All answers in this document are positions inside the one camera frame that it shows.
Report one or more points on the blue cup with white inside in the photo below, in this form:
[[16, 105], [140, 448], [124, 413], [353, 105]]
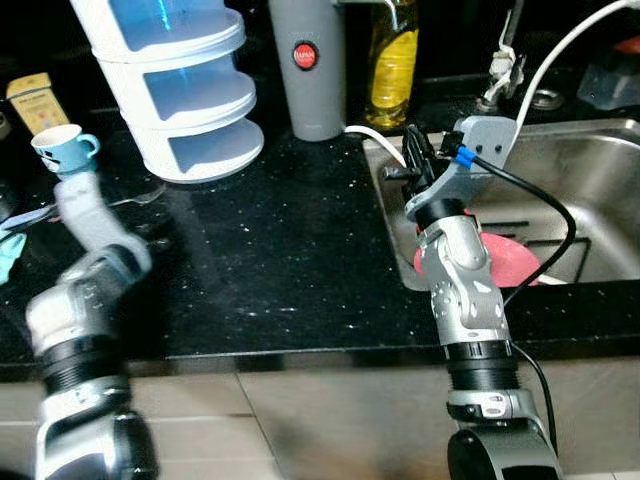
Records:
[[62, 155]]

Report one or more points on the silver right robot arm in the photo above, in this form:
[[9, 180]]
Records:
[[465, 290]]

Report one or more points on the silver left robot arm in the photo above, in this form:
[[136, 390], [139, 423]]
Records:
[[70, 310]]

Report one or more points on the yellow liquid bottle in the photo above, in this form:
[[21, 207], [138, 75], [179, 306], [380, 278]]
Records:
[[395, 80]]

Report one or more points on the silver faucet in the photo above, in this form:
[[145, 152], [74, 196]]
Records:
[[500, 85]]

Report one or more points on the grey bottle with red label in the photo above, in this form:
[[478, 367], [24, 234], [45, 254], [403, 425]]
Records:
[[320, 110]]

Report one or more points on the pink plate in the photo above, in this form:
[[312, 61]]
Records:
[[510, 262]]

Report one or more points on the round metal sink cap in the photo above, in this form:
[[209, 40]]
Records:
[[546, 99]]

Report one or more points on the stainless steel sink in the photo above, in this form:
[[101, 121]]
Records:
[[600, 190]]

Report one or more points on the clear plastic container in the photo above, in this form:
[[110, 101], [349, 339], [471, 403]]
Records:
[[610, 85]]

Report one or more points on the white tiered plastic rack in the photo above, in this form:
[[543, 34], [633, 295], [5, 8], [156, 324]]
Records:
[[215, 140]]

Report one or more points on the grey cabinet front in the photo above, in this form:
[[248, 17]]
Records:
[[300, 420]]

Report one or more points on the yellow cardboard box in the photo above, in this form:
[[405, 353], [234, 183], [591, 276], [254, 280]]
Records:
[[35, 100]]

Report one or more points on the silver utensil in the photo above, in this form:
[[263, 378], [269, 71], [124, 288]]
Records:
[[30, 215]]

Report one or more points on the teal cloth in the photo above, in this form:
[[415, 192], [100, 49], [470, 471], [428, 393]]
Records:
[[10, 258]]

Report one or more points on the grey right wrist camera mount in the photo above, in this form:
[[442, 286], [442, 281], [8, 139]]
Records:
[[490, 140]]

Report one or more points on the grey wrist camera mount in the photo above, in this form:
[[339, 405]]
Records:
[[85, 210], [490, 140]]

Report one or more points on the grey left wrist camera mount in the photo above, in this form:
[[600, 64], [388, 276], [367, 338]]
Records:
[[85, 210]]

